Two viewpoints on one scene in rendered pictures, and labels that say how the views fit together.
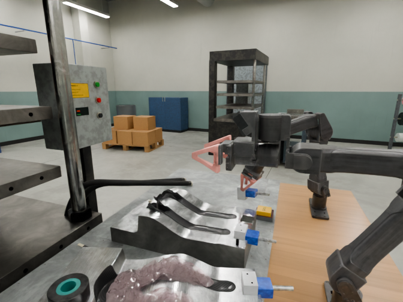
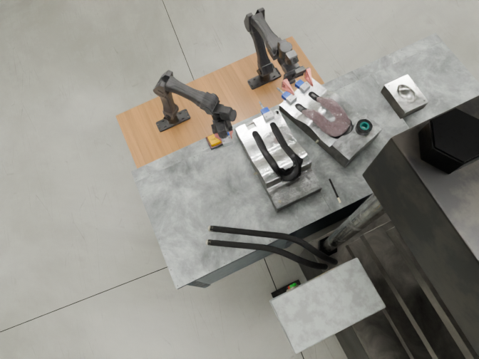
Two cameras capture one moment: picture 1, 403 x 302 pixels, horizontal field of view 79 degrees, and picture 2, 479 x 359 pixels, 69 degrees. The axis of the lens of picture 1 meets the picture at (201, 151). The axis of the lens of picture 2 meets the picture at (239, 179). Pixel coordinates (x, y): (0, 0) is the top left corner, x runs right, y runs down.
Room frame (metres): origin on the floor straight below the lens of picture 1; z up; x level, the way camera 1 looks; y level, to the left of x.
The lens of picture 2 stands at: (1.41, 0.51, 2.57)
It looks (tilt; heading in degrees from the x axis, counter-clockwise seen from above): 70 degrees down; 236
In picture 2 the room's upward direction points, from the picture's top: 12 degrees counter-clockwise
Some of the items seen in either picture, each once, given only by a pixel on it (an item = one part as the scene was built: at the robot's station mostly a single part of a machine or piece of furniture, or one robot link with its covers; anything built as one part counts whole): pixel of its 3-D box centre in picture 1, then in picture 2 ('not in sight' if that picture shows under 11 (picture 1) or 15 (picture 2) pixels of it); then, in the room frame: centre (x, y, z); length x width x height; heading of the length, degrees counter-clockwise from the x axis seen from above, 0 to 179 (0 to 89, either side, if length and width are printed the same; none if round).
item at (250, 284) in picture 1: (267, 287); (285, 95); (0.53, -0.17, 0.85); 0.13 x 0.05 x 0.05; 87
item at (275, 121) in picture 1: (284, 139); (282, 49); (0.56, -0.19, 1.24); 0.12 x 0.09 x 0.12; 71
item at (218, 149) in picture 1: (211, 155); (305, 79); (0.58, -0.02, 1.20); 0.09 x 0.07 x 0.07; 71
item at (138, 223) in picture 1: (185, 220); (277, 157); (0.85, 0.06, 0.87); 0.50 x 0.26 x 0.14; 70
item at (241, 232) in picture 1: (255, 237); (264, 110); (0.70, -0.17, 0.89); 0.13 x 0.05 x 0.05; 70
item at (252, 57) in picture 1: (241, 104); not in sight; (5.52, -0.89, 1.03); 1.54 x 0.94 x 2.06; 155
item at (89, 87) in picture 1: (89, 201); (302, 302); (1.29, 0.64, 0.73); 0.30 x 0.22 x 1.47; 160
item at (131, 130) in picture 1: (133, 131); not in sight; (5.77, 1.63, 0.37); 1.20 x 0.82 x 0.74; 73
